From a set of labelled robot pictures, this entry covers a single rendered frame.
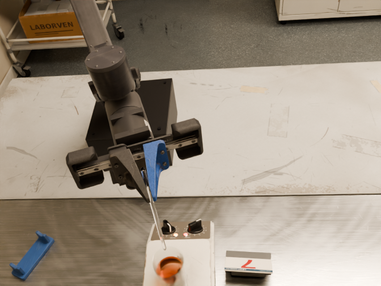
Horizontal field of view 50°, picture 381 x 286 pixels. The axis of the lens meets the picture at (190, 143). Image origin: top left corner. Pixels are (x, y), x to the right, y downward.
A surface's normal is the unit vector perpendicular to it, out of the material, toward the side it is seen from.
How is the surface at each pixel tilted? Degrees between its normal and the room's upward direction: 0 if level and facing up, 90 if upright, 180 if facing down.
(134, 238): 0
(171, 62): 0
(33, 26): 91
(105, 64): 4
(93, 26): 45
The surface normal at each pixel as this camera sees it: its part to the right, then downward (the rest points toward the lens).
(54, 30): 0.01, 0.73
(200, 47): -0.09, -0.68
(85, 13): 0.14, 0.00
